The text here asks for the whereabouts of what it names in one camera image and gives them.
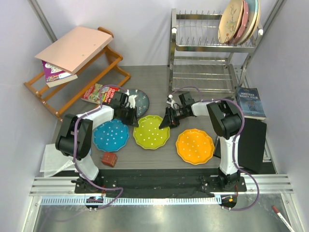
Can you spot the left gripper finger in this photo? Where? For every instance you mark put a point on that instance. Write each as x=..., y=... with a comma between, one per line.
x=134, y=117
x=128, y=118

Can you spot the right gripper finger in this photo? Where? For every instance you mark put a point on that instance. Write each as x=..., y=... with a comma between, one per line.
x=174, y=122
x=166, y=121

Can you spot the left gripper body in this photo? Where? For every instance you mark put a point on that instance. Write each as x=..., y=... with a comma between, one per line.
x=125, y=108

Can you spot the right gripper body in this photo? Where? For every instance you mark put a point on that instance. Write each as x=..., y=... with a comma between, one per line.
x=179, y=113

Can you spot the green dotted plate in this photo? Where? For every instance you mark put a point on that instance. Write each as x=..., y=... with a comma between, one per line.
x=148, y=135

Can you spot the metal dish rack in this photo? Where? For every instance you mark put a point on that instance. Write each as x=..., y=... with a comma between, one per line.
x=197, y=59

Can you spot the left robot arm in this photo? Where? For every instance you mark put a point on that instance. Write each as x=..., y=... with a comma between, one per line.
x=75, y=135

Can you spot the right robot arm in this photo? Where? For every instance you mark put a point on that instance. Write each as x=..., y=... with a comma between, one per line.
x=227, y=121

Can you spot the wooden rack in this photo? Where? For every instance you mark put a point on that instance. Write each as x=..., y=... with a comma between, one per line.
x=46, y=93

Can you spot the dark blue-grey plate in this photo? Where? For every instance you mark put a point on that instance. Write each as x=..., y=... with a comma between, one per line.
x=142, y=101

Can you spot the blue dotted plate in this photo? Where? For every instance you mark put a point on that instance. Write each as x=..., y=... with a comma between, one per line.
x=111, y=136

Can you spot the orange dotted plate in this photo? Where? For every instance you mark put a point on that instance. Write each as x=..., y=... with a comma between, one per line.
x=195, y=146

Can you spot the red comic book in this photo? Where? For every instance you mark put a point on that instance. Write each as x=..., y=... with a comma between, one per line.
x=96, y=90

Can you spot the brown square block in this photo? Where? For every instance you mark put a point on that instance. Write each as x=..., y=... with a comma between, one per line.
x=109, y=159

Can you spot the dark blue paperback book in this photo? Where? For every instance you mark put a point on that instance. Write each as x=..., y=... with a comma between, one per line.
x=249, y=101

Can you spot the black box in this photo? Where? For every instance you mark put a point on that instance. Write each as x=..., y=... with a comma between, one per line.
x=252, y=144

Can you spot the purple white book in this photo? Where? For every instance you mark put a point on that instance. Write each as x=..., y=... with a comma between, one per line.
x=55, y=76

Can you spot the pink folder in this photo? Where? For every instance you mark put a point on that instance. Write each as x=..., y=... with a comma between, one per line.
x=73, y=50

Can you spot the white cloth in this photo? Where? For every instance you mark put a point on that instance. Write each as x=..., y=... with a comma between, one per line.
x=57, y=158

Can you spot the cream floral plate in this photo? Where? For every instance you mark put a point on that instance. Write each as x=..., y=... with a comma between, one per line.
x=230, y=21

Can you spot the pink dotted plate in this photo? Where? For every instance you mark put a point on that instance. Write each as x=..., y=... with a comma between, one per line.
x=242, y=27

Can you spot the cream blue rimmed plate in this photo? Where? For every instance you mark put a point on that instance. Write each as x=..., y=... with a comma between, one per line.
x=253, y=13

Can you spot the red white marker pen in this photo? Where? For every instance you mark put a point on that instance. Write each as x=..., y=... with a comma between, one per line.
x=278, y=213

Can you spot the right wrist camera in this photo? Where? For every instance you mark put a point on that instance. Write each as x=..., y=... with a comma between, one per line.
x=171, y=101

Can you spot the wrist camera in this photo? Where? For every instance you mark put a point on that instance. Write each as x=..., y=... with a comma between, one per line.
x=171, y=101
x=132, y=101

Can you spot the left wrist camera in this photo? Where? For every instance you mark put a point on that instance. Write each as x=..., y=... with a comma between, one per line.
x=132, y=101

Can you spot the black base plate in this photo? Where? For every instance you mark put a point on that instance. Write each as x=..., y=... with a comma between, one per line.
x=158, y=183

